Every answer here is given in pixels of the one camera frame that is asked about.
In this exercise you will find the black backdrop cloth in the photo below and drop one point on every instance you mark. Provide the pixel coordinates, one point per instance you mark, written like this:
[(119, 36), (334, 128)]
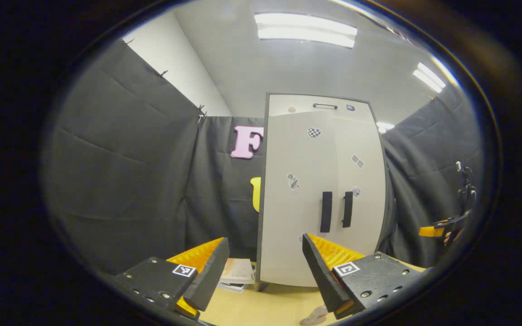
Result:
[(120, 172)]

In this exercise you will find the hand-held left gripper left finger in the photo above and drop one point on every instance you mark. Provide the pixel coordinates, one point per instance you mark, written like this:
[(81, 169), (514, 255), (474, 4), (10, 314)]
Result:
[(209, 276)]

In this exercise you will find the grey and black cabinet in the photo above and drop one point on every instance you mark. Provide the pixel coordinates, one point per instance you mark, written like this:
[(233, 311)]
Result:
[(258, 253)]

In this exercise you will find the grey cabinet door heart sticker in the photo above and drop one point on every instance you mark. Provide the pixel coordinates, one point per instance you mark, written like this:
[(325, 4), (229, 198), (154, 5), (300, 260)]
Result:
[(288, 226)]

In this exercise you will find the grey cabinet drawer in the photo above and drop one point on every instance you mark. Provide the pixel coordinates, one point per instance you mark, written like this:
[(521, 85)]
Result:
[(302, 105)]

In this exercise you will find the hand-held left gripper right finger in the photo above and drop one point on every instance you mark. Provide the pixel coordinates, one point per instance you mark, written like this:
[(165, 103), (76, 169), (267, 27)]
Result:
[(329, 280)]

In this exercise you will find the small ceiling light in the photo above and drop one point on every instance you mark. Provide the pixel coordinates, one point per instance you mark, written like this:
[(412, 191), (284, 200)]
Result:
[(384, 127)]

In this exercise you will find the large ceiling light panel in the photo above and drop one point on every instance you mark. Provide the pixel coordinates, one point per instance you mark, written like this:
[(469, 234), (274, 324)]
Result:
[(306, 29)]

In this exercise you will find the twin tube ceiling light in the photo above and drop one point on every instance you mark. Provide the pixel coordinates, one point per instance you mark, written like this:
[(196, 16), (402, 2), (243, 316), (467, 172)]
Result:
[(428, 78)]

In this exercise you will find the grey cabinet door box stickers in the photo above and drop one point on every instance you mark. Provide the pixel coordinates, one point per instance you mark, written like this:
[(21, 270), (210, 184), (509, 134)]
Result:
[(365, 181)]

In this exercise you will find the white paper booklet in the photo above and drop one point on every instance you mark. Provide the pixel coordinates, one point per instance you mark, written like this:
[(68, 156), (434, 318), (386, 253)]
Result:
[(238, 270), (234, 287)]

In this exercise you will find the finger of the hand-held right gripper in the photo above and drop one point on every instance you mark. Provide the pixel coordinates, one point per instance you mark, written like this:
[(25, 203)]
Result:
[(431, 231)]

